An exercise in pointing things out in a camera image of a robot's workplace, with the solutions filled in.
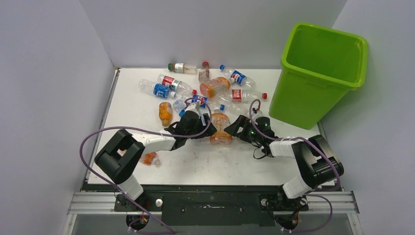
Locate green cap brown bottle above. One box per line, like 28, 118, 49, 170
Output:
168, 63, 197, 74

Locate orange crushed bottle left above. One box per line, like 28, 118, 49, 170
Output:
139, 152, 161, 167

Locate blue label water bottle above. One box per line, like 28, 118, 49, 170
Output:
138, 79, 177, 99

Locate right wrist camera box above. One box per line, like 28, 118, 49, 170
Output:
250, 108, 264, 121

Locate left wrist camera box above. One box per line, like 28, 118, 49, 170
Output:
185, 102, 200, 114

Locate crushed blue label bottle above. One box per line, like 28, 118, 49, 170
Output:
173, 99, 188, 117

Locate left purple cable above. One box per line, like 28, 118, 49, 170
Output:
79, 97, 213, 235

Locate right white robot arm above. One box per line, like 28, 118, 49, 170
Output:
224, 115, 344, 211

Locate purple cable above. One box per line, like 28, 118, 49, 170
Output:
79, 97, 213, 235
249, 99, 343, 234

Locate green plastic bin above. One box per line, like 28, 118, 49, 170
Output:
269, 23, 369, 130

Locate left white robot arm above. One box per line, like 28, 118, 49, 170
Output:
94, 111, 217, 211

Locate orange bottle white cap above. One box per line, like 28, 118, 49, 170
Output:
200, 76, 235, 98

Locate red label clear bottle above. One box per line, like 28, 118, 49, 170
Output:
226, 89, 267, 103

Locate far pepsi bottle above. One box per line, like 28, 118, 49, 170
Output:
219, 65, 256, 90

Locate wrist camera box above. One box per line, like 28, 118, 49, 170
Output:
250, 108, 264, 121
185, 102, 200, 114

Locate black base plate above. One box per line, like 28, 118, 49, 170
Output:
107, 185, 309, 227

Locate central pepsi bottle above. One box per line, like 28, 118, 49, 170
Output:
182, 94, 225, 111

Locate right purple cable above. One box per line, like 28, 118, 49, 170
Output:
249, 99, 343, 234

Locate large orange crushed bottle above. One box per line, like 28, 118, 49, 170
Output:
210, 109, 232, 146

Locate red cap small bottle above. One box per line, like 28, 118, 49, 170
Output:
198, 61, 209, 83

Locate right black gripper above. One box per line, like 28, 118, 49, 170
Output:
225, 115, 263, 143

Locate small orange bottle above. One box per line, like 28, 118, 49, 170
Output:
159, 102, 173, 127

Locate red blue label bottle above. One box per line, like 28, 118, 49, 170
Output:
157, 74, 197, 95

